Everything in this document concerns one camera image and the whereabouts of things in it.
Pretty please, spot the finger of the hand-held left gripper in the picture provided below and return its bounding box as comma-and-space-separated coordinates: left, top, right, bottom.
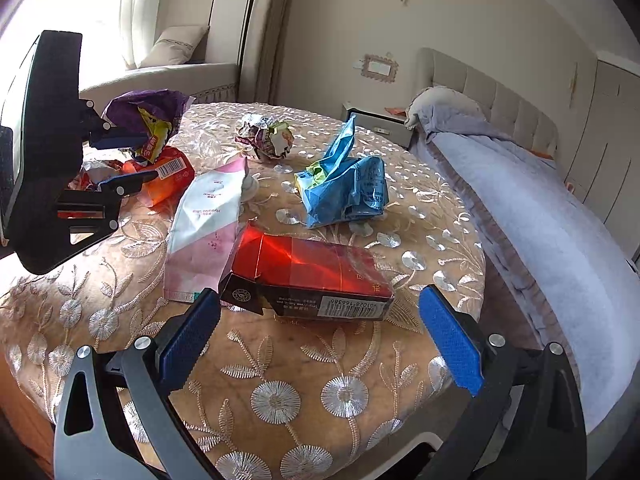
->
97, 170, 159, 199
80, 97, 152, 151

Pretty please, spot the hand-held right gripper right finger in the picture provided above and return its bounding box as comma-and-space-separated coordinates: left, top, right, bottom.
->
417, 284, 588, 480

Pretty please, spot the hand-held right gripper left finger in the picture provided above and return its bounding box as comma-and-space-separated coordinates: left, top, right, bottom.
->
54, 287, 223, 480

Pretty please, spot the purple snack bag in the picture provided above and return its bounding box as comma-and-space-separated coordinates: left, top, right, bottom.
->
101, 89, 195, 163

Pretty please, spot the red wrapper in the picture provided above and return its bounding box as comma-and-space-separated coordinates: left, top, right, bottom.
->
67, 159, 123, 193

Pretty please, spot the orange snack packet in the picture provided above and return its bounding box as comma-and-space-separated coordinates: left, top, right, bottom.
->
122, 145, 196, 208

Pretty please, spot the pink white wipes pack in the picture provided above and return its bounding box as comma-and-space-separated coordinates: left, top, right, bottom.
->
162, 156, 261, 305

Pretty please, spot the red cardboard box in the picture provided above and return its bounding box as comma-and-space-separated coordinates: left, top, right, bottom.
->
218, 222, 396, 322

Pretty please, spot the colourful wrapper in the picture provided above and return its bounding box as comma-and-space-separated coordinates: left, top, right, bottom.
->
234, 114, 296, 161

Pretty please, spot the blue plastic bag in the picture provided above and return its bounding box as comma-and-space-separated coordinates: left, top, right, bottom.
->
294, 112, 390, 229

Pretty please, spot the beige window seat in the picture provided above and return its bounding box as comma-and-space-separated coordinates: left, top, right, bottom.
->
79, 62, 240, 107

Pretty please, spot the beige cushion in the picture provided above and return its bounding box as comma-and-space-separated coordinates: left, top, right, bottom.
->
137, 25, 210, 68

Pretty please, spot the round table with embroidered cloth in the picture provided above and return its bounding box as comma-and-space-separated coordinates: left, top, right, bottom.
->
0, 101, 488, 480

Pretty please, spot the white curtain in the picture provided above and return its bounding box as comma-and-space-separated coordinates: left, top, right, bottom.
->
117, 0, 173, 68

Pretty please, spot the bed with blue-grey bedding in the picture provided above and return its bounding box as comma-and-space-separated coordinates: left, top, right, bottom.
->
407, 127, 640, 433

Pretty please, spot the white nightstand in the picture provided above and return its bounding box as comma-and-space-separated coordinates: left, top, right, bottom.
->
341, 101, 418, 150

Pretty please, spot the grey bed pillow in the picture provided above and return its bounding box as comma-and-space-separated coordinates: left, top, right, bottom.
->
405, 86, 488, 133

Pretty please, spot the beige padded headboard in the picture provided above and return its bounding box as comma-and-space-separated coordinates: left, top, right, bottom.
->
416, 47, 560, 158

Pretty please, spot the beige wardrobe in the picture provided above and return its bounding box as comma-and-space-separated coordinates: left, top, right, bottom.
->
564, 50, 640, 266

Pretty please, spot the framed wall switch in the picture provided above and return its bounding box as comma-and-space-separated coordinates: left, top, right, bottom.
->
352, 52, 397, 85

